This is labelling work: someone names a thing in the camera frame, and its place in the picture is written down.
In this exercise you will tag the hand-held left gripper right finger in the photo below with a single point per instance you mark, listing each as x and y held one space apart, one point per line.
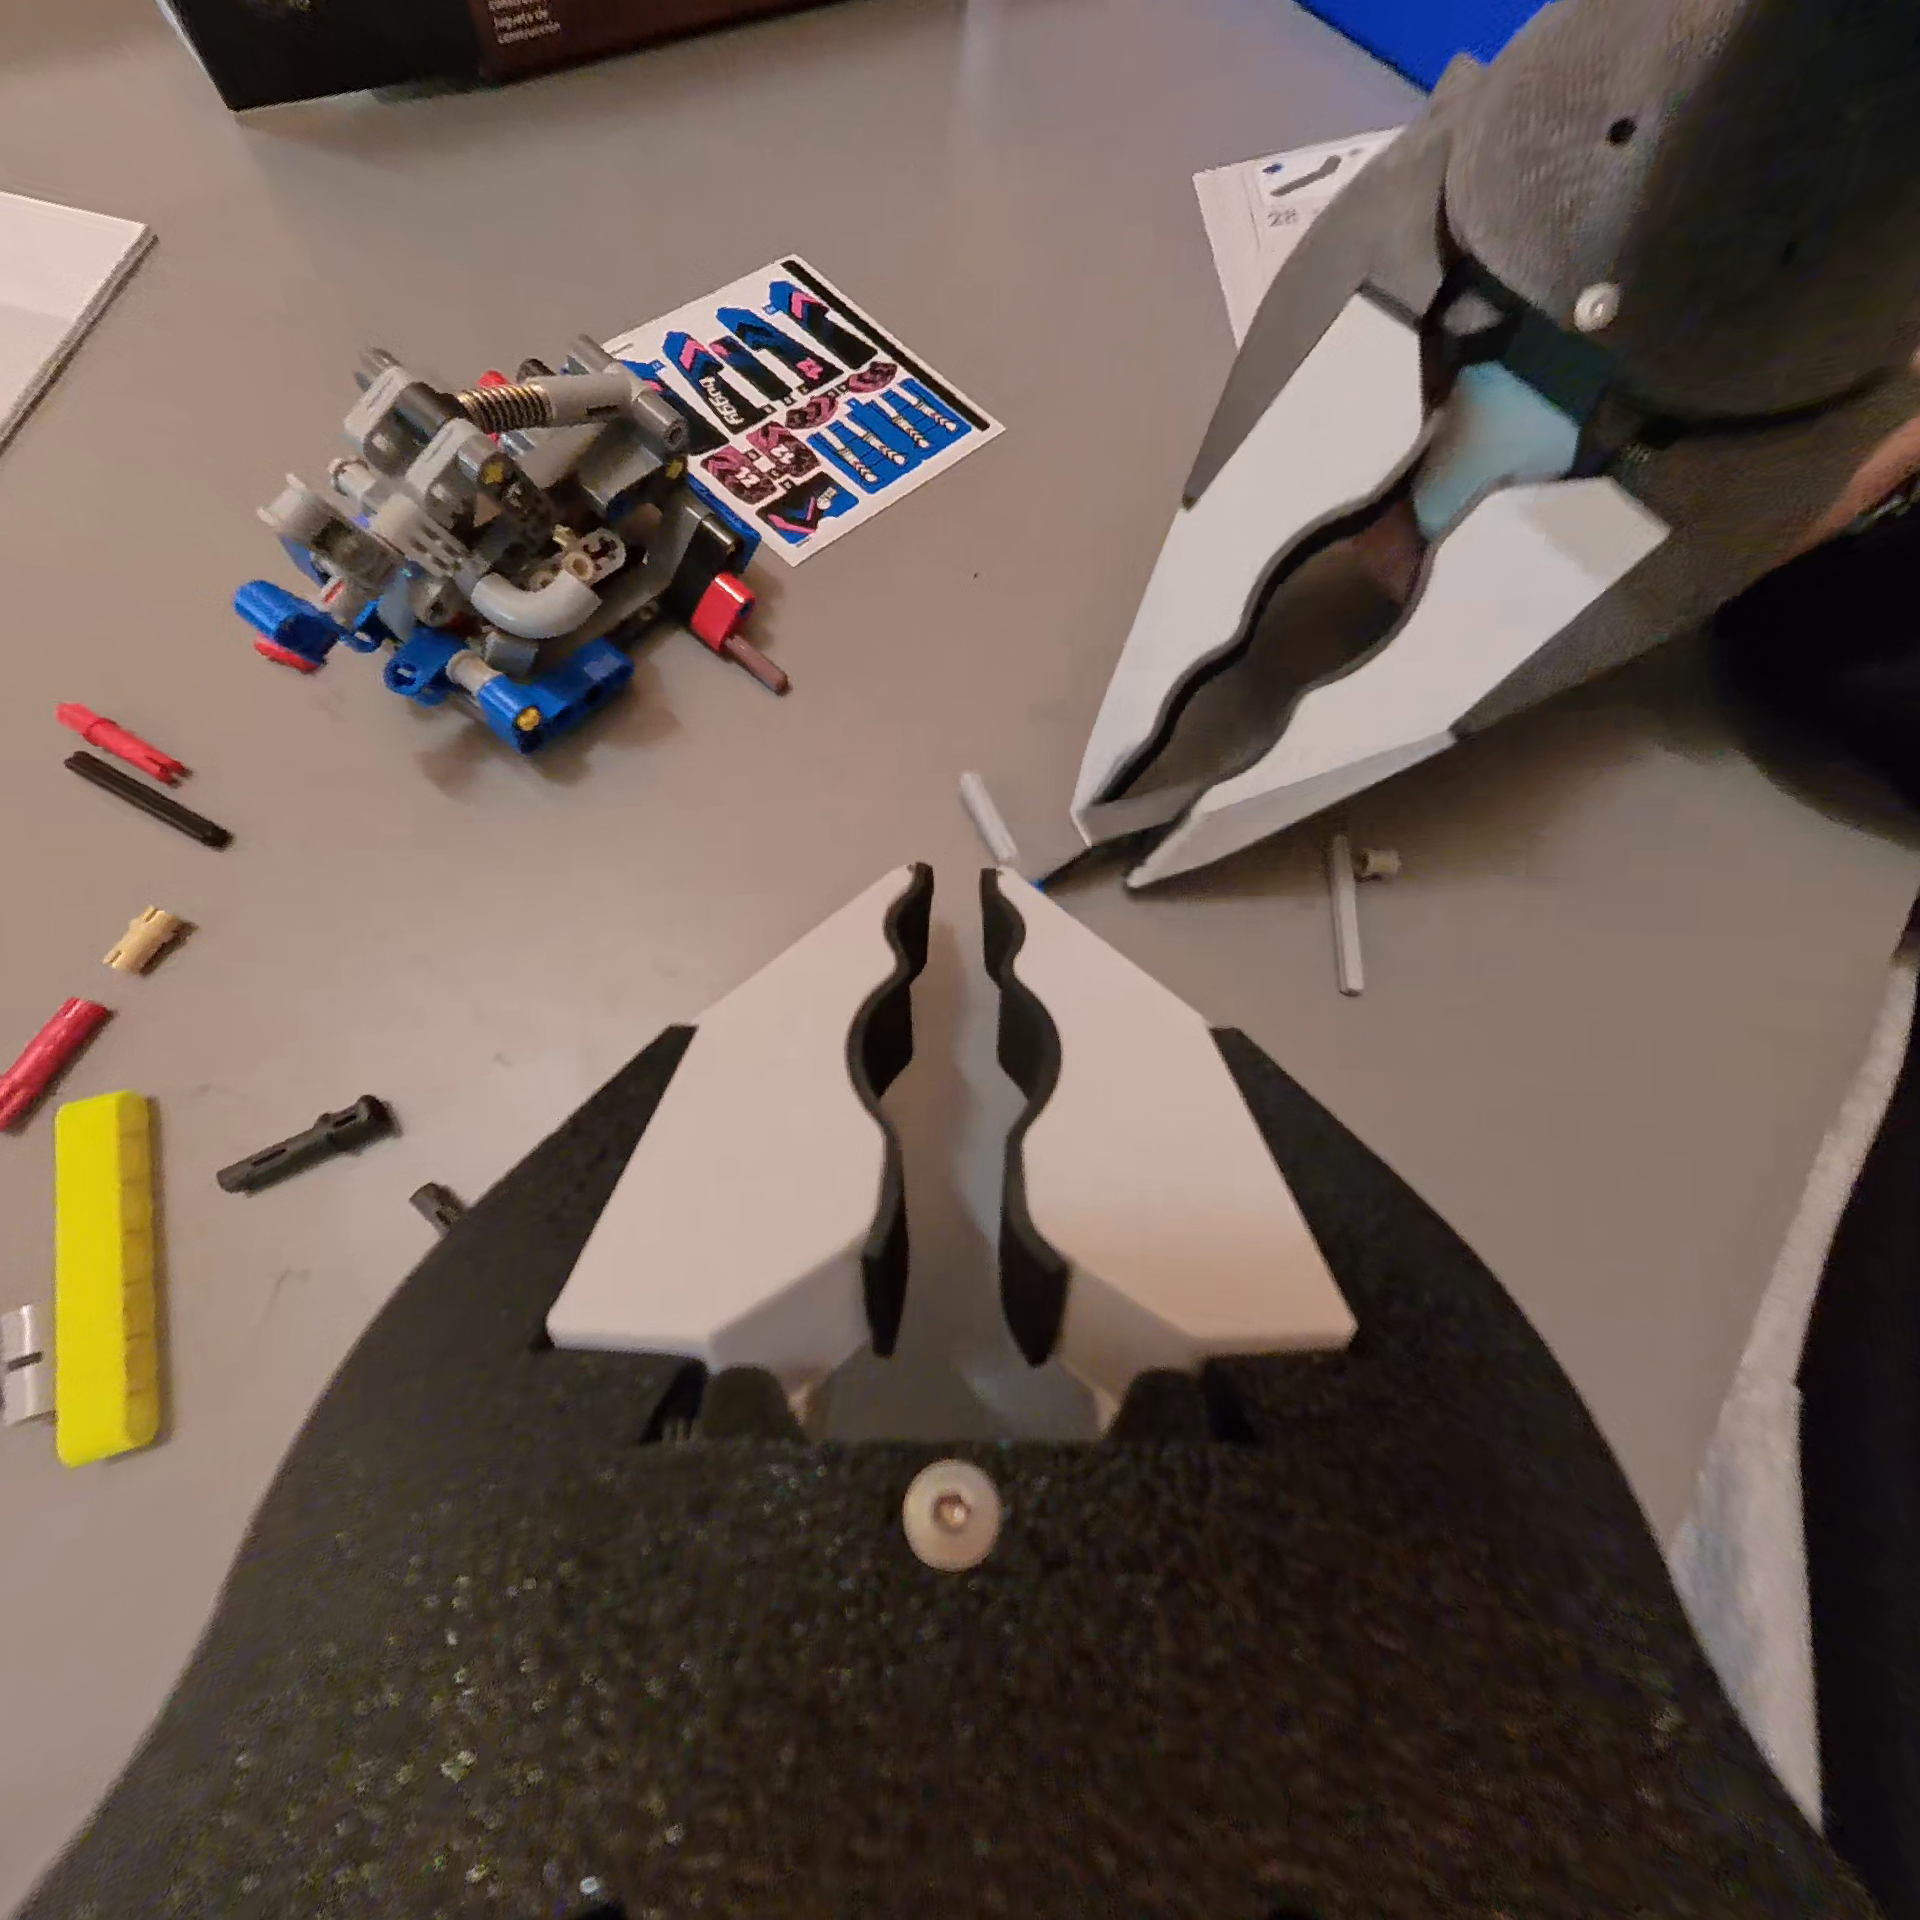
1185 1201

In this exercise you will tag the long red plastic pin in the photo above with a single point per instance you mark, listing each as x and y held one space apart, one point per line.
53 1063

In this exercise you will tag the tan plastic pin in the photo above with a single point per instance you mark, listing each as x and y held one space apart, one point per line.
146 940

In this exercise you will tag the white plastic pin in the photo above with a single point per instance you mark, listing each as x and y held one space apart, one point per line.
27 1363

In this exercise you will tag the black plastic axle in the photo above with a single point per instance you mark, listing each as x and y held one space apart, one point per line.
146 800

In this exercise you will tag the red plastic axle pin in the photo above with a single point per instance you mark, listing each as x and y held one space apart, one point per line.
121 740

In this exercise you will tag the black toy set box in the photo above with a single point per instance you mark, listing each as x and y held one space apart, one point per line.
450 44

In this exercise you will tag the person's right forearm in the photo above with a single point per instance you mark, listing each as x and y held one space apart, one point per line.
1831 675

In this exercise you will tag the white buggy picture booklet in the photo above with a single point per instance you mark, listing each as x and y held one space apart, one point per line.
61 301

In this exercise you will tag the open instruction manual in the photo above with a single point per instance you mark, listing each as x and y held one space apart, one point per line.
1245 240

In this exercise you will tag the short red plastic pin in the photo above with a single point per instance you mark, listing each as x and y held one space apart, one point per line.
288 650

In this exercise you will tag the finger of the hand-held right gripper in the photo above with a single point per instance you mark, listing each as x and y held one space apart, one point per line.
1275 481
1501 601

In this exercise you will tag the toy buggy chassis assembly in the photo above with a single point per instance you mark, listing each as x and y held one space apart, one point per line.
480 555

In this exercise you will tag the yellow plastic beam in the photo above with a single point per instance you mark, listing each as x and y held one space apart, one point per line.
109 1274

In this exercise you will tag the light grey plastic axle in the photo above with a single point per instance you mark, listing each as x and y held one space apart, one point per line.
1347 922

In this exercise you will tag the blue storage bin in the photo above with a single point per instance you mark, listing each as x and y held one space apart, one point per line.
1411 27

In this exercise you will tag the blue and pink sticker sheet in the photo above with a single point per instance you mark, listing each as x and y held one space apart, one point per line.
811 405

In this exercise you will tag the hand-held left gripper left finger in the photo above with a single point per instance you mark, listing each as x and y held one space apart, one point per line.
721 1201

